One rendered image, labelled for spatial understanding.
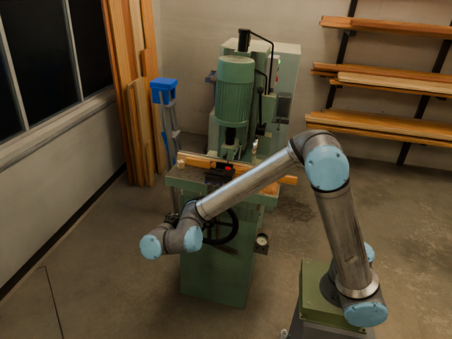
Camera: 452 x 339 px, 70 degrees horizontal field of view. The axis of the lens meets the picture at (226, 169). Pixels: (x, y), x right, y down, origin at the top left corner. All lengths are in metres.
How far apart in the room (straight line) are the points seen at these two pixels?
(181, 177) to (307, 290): 0.82
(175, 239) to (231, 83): 0.74
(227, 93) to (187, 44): 2.61
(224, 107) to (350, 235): 0.82
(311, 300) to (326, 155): 0.81
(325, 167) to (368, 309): 0.58
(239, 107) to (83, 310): 1.57
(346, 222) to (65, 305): 1.84
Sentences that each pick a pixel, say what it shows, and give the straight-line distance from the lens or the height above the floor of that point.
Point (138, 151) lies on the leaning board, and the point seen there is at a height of 0.41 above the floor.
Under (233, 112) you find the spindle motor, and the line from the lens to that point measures 1.54.
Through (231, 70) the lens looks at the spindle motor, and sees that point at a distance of 1.49.
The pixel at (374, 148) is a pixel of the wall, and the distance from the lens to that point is 4.39.
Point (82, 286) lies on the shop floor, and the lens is 2.45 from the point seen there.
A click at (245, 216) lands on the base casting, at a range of 1.72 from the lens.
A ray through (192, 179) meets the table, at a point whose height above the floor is 0.90.
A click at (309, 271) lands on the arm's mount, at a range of 1.66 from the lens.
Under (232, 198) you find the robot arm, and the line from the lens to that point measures 1.17.
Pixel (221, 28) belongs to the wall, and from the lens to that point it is 3.97.
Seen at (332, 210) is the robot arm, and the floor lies 1.24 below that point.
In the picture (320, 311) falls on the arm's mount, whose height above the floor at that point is 0.63.
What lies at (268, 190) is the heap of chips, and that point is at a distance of 1.63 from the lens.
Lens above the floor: 1.81
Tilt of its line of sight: 30 degrees down
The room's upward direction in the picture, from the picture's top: 5 degrees clockwise
